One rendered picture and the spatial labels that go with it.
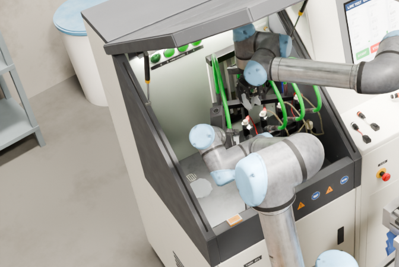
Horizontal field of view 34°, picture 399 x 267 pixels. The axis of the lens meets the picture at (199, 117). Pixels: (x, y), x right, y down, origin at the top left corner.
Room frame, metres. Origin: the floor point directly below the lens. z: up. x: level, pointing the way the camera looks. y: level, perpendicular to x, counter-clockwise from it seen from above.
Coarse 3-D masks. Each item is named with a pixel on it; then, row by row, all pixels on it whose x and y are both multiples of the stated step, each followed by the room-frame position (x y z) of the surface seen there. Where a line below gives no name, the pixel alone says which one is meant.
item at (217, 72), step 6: (216, 60) 1.86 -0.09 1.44; (216, 66) 1.82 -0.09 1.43; (216, 72) 2.01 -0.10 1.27; (216, 78) 2.01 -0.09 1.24; (216, 84) 2.02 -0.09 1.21; (222, 84) 1.75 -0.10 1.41; (216, 90) 2.02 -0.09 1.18; (222, 90) 1.73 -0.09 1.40; (222, 96) 1.71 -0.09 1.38; (228, 114) 1.67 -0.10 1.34; (228, 120) 1.66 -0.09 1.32; (228, 126) 1.65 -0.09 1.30
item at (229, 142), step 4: (232, 128) 1.60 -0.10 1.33; (224, 132) 1.53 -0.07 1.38; (228, 132) 1.58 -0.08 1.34; (232, 132) 1.59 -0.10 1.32; (228, 136) 1.57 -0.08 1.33; (232, 136) 1.57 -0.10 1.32; (228, 140) 1.56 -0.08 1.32; (232, 140) 1.56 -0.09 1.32; (224, 144) 1.51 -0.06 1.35; (228, 144) 1.55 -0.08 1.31; (232, 144) 1.54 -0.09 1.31; (236, 144) 1.58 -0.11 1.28
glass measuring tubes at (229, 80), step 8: (224, 48) 2.13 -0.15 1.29; (232, 48) 2.12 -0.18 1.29; (208, 56) 2.10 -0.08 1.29; (224, 56) 2.09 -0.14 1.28; (232, 56) 2.10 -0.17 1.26; (208, 64) 2.08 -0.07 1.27; (224, 64) 2.12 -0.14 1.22; (208, 72) 2.09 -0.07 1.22; (224, 72) 2.10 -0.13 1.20; (224, 80) 2.09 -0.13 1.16; (232, 80) 2.11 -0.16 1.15; (224, 88) 2.09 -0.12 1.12; (232, 88) 2.11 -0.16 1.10; (232, 96) 2.11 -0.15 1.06; (232, 112) 2.12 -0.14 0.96; (240, 112) 2.12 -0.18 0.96; (232, 120) 2.09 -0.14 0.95
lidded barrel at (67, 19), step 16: (80, 0) 3.94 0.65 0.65; (96, 0) 3.90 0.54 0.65; (64, 16) 3.76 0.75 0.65; (80, 16) 3.72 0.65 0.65; (64, 32) 3.59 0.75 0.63; (80, 32) 3.54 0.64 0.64; (80, 48) 3.56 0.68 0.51; (80, 64) 3.60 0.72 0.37; (80, 80) 3.66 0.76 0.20; (96, 80) 3.57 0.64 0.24; (96, 96) 3.59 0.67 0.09
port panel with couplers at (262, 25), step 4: (260, 20) 2.20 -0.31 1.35; (264, 20) 2.21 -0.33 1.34; (256, 24) 2.19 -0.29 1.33; (260, 24) 2.20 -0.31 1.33; (264, 24) 2.21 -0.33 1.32; (256, 28) 2.19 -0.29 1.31; (260, 28) 2.20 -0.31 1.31; (264, 28) 2.20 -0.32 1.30; (268, 28) 2.19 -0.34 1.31; (268, 32) 2.18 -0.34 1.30
